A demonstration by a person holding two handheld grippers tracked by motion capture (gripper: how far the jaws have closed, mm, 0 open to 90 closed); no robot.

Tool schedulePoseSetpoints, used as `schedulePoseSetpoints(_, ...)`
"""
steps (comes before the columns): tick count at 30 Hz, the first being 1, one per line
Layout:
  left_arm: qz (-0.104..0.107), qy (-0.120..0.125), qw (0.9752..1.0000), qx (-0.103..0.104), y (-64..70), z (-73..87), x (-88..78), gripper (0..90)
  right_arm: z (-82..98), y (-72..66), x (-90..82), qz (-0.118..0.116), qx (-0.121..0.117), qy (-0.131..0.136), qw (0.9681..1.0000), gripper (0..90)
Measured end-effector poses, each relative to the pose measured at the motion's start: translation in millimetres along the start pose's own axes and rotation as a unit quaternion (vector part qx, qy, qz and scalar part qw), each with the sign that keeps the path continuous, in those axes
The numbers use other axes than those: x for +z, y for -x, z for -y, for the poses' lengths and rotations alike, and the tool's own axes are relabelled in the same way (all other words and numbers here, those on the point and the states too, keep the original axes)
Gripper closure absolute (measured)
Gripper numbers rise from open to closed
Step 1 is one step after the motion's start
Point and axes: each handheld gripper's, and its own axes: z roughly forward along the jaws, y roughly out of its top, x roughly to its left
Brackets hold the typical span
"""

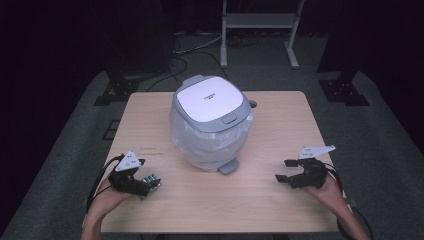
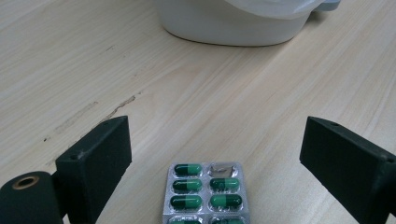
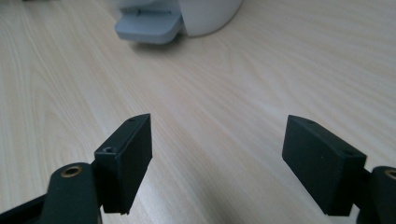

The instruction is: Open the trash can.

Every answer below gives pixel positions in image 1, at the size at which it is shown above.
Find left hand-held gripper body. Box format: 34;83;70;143
108;150;151;197

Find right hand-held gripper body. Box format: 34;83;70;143
289;144;336;190

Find white metal stand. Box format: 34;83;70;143
219;0;306;70

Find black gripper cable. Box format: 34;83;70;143
326;163;376;240
85;154;125;213

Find person's right hand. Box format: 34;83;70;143
302;172;345;210

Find white pedal trash can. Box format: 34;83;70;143
169;74;254;175

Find black stand base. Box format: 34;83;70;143
318;79;370;107
93;69;142;107

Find black floor cables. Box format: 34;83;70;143
146;31;231;93

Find dark floor socket box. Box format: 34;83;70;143
102;119;122;141

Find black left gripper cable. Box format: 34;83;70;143
85;154;125;213

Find person's left hand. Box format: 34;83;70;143
95;178;134;209

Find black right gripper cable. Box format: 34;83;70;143
326;163;376;240

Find clear plastic bin liner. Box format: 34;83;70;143
169;106;253;173

